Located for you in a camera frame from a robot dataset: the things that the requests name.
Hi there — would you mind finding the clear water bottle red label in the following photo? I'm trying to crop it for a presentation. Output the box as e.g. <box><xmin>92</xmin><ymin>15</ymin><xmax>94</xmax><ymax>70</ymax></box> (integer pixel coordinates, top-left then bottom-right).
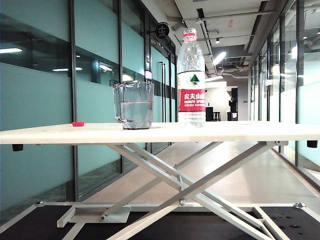
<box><xmin>176</xmin><ymin>27</ymin><xmax>207</xmax><ymax>128</ymax></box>

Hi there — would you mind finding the clear glass mug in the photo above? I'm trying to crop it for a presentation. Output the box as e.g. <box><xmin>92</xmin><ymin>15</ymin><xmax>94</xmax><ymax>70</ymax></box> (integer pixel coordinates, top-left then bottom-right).
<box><xmin>112</xmin><ymin>80</ymin><xmax>155</xmax><ymax>130</ymax></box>

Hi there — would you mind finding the black standing machine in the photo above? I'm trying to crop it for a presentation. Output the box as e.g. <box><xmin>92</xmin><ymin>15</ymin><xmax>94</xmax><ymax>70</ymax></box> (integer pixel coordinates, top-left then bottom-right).
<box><xmin>226</xmin><ymin>87</ymin><xmax>239</xmax><ymax>122</ymax></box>

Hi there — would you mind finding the round black hanging sign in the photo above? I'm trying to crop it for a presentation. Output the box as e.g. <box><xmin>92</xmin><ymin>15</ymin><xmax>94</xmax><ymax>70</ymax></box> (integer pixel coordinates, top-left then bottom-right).
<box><xmin>147</xmin><ymin>21</ymin><xmax>171</xmax><ymax>39</ymax></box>

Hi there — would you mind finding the black base board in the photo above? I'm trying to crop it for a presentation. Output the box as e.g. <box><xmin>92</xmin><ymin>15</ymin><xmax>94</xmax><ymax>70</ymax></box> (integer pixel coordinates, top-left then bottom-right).
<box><xmin>0</xmin><ymin>205</ymin><xmax>320</xmax><ymax>240</ymax></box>

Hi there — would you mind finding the long black door handle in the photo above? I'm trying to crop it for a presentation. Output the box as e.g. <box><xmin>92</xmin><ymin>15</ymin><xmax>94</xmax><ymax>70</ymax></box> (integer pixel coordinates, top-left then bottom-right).
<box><xmin>159</xmin><ymin>61</ymin><xmax>167</xmax><ymax>123</ymax></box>

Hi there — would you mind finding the white scissor lift table frame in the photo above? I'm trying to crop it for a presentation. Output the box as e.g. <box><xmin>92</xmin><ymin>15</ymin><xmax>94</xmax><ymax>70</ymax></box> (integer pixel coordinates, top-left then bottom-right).
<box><xmin>0</xmin><ymin>140</ymin><xmax>320</xmax><ymax>240</ymax></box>

